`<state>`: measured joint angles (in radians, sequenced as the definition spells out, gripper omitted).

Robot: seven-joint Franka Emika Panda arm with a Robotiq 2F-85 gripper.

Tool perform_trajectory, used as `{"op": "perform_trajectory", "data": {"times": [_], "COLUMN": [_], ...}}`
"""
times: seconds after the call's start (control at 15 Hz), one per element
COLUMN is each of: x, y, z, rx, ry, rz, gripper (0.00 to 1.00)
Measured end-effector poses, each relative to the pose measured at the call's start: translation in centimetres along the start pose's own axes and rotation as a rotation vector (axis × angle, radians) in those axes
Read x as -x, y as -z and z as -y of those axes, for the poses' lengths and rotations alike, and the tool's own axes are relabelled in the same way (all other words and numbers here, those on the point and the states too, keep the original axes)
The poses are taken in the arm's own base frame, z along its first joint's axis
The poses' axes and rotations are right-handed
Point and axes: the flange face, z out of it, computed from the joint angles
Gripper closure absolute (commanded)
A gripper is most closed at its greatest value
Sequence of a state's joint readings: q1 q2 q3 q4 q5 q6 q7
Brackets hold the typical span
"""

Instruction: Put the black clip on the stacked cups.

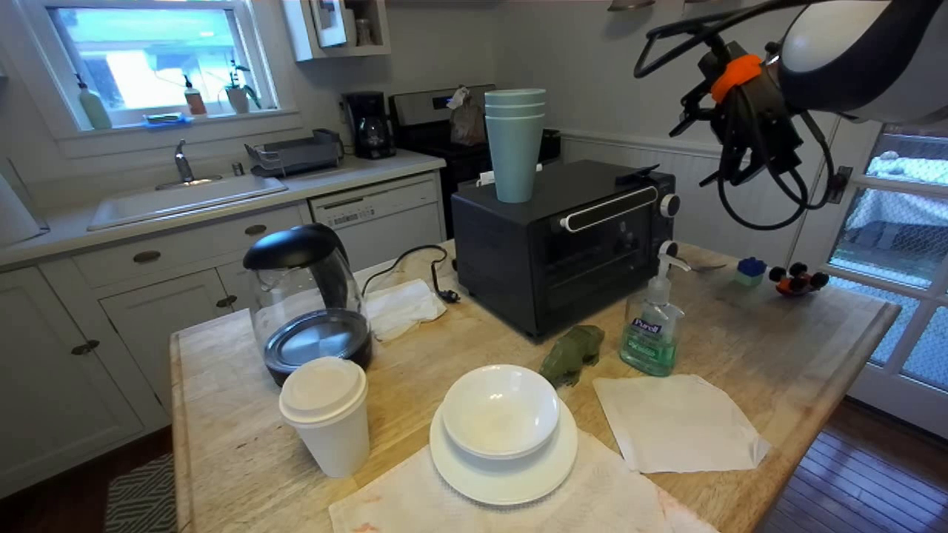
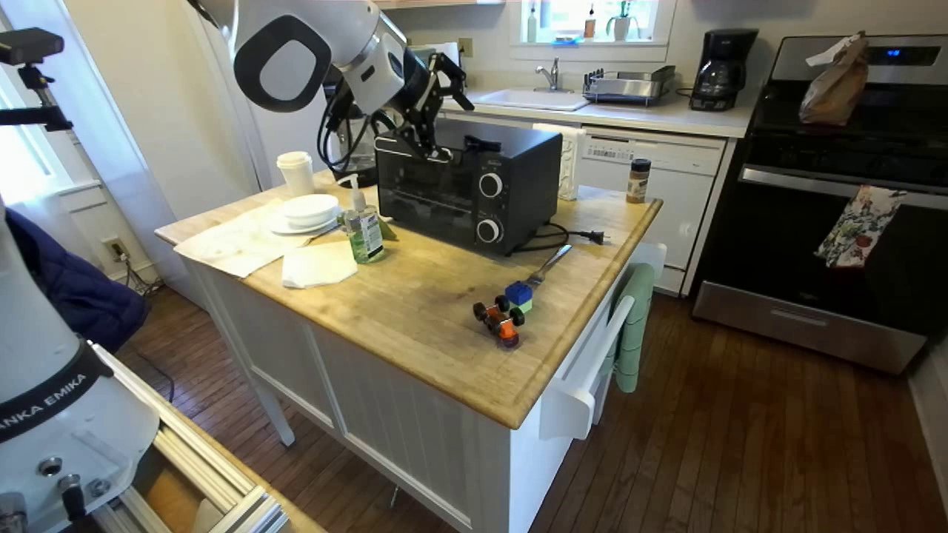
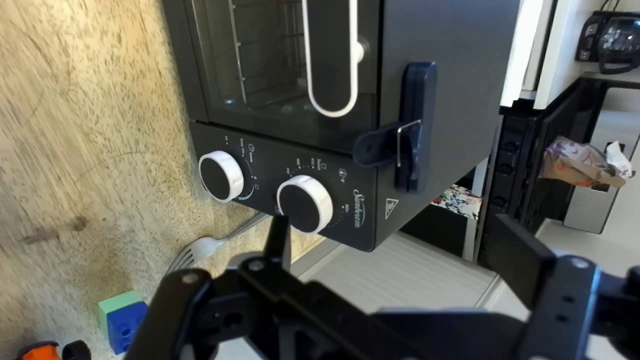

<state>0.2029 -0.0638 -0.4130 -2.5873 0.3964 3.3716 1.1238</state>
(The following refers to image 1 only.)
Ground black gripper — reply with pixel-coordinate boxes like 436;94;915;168
690;49;805;189

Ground white glass pane door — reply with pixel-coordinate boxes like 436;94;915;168
787;115;948;442

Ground small blue green toy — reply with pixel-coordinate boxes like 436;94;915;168
736;254;771;290

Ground teal plastic cup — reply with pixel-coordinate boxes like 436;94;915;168
482;97;547;115
482;106;547;208
482;86;547;105

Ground black toaster oven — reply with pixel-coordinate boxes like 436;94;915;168
450;157;681;345

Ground brown paper bag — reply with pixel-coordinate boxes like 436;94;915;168
445;84;490;149

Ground green plush toy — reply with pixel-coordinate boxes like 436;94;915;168
540;322;608;392

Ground folded white napkin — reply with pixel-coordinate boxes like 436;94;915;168
590;371;774;478

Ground black steel kitchen stove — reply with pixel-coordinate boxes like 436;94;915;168
386;84;567;241

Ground white dishwasher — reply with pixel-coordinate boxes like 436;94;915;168
307;168;448;275

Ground white ceramic bowl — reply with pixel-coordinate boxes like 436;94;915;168
438;361;562;469

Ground black coffee maker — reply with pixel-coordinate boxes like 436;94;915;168
339;90;396;164

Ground crumpled white cloth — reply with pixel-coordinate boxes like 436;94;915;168
358;275;450;348

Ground stack of white plates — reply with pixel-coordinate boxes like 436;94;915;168
427;394;581;510

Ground grey dish rack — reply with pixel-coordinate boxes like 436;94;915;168
244;129;350;182

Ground glass electric kettle black lid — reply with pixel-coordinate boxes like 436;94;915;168
241;222;376;389

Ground large white paper towel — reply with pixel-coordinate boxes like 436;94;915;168
327;426;719;533

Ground white paper cup with lid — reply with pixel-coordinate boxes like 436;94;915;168
276;357;373;484

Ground small red bottle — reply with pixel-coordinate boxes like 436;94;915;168
180;72;211;118

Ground chrome sink faucet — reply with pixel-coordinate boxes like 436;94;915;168
158;136;222;192

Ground white kitchen sink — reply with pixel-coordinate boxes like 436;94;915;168
85;171;290;234

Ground blue sponge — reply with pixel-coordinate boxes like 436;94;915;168
136;111;196;133

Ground white kitchen island wooden top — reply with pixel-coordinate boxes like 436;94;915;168
170;237;903;533

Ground kitchen window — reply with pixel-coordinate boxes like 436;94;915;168
19;0;299;136

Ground white counter cabinets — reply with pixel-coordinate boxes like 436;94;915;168
0;149;450;502

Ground white green soap bottle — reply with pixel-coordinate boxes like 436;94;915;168
75;72;116;136

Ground grey patterned rug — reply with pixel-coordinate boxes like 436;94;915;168
100;450;184;533

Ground orange cable strap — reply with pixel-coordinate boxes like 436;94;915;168
707;54;771;105

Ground black power cord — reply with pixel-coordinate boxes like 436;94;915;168
355;243;461;305

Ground white wall shelf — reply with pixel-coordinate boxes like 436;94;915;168
278;0;395;65

